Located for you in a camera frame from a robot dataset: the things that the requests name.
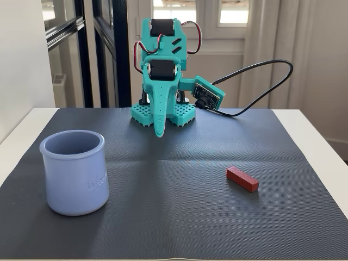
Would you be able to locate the teal gripper black servo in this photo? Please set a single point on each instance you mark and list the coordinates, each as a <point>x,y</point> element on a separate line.
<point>161,93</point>

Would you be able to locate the red wooden block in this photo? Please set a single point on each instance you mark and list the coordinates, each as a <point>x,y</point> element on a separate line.
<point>242,179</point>

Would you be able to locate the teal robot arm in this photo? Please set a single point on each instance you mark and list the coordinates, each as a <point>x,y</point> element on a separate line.
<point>179,36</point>

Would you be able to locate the teal perforated robot base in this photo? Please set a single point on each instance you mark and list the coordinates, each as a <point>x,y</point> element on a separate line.
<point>185,114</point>

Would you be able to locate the lilac ceramic pot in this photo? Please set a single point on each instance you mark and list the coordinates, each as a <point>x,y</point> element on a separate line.
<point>74,185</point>

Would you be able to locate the black framed glass door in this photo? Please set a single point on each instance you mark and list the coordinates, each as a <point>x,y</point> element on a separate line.
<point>121,54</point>

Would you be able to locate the white framed window door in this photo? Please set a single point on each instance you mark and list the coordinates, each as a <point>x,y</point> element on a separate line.
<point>231,54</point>

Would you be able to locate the dark grey ribbed mat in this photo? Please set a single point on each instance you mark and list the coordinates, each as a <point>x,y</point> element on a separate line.
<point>190,206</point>

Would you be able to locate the white curtain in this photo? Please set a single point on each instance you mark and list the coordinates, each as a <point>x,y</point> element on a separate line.
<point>266,40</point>

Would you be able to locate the wrist camera on teal mount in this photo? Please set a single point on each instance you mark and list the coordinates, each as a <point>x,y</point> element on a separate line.
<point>208,93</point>

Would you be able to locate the small grey wall vent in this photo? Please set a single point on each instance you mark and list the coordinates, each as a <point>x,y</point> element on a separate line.
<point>58,79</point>

